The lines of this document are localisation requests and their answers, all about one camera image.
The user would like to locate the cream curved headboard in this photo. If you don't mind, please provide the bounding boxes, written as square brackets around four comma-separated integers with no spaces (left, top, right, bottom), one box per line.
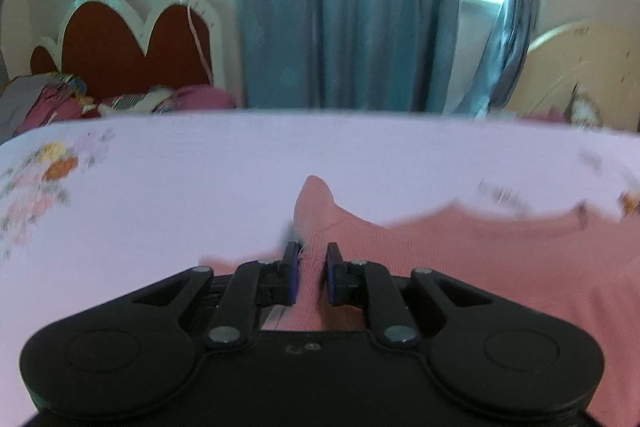
[505,19,640,132]

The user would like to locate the pink long-sleeved sweater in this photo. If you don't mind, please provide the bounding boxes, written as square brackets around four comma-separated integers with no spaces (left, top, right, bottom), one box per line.
[199,175,640,427]

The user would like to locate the red heart-shaped headboard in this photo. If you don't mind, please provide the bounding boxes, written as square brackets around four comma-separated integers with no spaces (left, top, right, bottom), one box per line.
[30,0,225,104]

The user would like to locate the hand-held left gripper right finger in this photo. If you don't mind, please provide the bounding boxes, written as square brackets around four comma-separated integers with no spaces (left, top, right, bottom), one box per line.
[325,242,495,349]

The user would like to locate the wide blue-grey curtain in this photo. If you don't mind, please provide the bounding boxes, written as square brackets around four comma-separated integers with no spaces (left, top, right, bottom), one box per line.
[235,0,468,112]

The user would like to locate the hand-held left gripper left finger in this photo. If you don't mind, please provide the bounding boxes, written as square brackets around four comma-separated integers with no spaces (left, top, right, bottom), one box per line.
[131,242,302,351]

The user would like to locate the pile of clothes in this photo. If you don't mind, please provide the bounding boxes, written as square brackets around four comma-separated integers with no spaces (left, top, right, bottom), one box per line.
[0,73,237,142]

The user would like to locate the brown trimmed white pillow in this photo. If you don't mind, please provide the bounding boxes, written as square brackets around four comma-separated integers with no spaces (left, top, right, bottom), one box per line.
[566,82,602,128]

